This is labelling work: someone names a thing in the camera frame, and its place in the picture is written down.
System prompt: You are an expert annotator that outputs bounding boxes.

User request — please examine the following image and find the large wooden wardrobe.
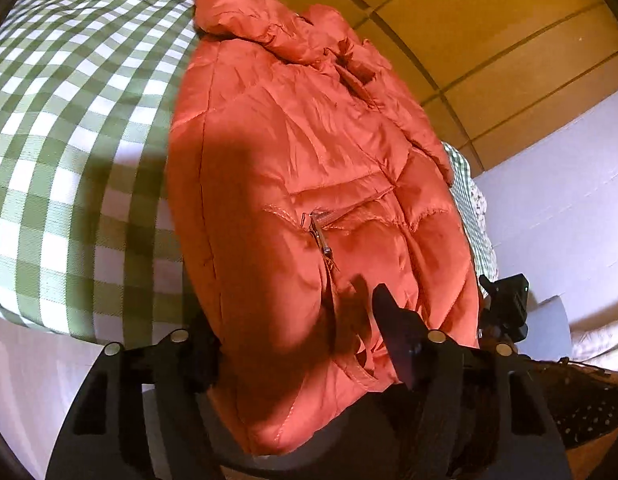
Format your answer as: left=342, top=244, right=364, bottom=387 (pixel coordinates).
left=168, top=0, right=618, bottom=176

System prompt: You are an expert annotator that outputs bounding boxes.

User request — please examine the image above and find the orange puffer jacket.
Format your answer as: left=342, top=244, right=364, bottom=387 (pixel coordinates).
left=166, top=0, right=480, bottom=455

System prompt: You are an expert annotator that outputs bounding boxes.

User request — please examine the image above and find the green white checkered bedspread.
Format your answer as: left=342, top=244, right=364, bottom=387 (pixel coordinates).
left=0, top=0, right=197, bottom=347

